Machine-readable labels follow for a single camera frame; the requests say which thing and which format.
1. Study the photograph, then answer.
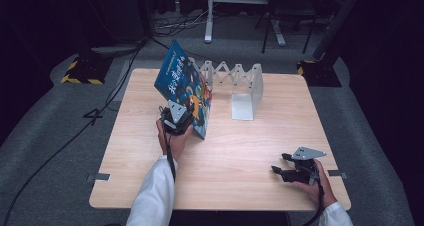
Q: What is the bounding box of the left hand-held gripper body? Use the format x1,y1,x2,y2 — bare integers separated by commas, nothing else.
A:
159,100,196,136

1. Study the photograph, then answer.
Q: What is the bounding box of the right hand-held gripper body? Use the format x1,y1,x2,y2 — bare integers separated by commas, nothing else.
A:
281,146,328,186

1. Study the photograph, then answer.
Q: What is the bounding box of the blue picture book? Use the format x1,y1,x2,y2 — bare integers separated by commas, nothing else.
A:
153,39,214,141

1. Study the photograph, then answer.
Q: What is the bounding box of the white expandable metal book stand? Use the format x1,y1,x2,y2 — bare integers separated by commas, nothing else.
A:
188,56,265,122

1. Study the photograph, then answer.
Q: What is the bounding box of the person's right hand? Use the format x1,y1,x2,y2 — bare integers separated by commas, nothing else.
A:
291,159,338,209

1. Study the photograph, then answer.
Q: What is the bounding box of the person's left hand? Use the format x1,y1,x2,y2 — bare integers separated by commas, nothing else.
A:
155,119,195,163

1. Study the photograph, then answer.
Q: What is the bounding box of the grey tape strip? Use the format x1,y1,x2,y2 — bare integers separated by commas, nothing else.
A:
327,169,348,180
86,172,111,183

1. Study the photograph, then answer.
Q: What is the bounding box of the black stand base hazard tape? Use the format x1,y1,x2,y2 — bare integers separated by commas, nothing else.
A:
60,53,113,86
296,59,343,88

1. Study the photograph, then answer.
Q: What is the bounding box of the black slanted stand pole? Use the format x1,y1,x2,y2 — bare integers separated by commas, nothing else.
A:
312,0,367,61

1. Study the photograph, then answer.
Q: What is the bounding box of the black chair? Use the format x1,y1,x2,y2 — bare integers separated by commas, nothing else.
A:
254,0,332,55

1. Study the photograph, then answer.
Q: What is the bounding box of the right hand-held gripper black cable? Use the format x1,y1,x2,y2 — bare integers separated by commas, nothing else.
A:
300,174,326,226

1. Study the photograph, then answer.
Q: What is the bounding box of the hand-held gripper black cable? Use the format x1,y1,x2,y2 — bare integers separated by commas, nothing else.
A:
161,128,177,183
300,174,326,226

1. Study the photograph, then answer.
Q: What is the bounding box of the left hand-held gripper black cable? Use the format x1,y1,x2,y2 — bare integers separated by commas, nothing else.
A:
161,128,177,183

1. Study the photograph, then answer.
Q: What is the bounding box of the bundle of floor cables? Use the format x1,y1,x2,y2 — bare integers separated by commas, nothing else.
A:
153,9,215,38

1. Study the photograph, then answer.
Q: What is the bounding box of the white desk frame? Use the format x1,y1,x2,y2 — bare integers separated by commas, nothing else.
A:
203,0,287,47

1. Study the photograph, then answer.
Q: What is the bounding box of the long black floor cable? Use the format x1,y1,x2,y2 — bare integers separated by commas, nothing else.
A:
0,37,148,226

